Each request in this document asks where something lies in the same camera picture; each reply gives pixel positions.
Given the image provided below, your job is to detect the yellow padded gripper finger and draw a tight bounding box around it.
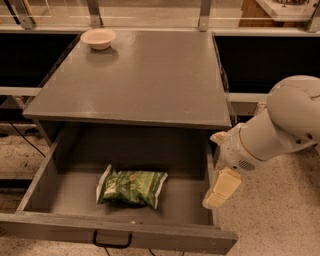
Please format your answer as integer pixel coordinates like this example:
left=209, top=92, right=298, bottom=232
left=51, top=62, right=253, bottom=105
left=202, top=168, right=241, bottom=209
left=210, top=131, right=229, bottom=146

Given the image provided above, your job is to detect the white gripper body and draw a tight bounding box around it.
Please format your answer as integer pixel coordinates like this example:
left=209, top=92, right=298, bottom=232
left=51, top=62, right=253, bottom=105
left=220, top=123, right=264, bottom=172

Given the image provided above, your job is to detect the green jalapeno chip bag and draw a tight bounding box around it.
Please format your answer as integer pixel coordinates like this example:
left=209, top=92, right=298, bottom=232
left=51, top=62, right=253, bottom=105
left=96, top=164, right=168, bottom=209

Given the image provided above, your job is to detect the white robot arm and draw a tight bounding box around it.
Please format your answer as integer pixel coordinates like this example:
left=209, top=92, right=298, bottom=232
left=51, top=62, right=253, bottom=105
left=202, top=75, right=320, bottom=209

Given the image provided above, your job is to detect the grey cabinet counter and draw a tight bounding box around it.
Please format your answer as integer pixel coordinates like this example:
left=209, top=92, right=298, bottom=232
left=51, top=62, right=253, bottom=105
left=22, top=29, right=233, bottom=168

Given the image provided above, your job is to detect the grey open drawer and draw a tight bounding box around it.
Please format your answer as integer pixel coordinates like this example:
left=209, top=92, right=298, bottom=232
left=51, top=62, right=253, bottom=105
left=0, top=121, right=239, bottom=256

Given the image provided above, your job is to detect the wooden cabinet with tray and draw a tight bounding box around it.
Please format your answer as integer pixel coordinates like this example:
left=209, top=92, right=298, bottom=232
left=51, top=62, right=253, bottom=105
left=239, top=0, right=319, bottom=27

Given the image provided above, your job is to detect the beige bowl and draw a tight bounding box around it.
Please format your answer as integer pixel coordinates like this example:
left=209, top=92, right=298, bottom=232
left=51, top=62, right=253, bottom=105
left=80, top=28, right=116, bottom=50

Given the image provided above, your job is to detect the black drawer handle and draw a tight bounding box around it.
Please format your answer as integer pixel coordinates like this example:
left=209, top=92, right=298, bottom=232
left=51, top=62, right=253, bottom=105
left=92, top=231, right=133, bottom=249

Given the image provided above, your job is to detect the black floor cable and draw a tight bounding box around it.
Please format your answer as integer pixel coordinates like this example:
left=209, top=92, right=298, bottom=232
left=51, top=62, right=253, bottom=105
left=0, top=111, right=47, bottom=158

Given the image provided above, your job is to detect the metal railing frame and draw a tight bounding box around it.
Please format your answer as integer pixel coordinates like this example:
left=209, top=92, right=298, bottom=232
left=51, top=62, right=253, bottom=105
left=1, top=0, right=319, bottom=100

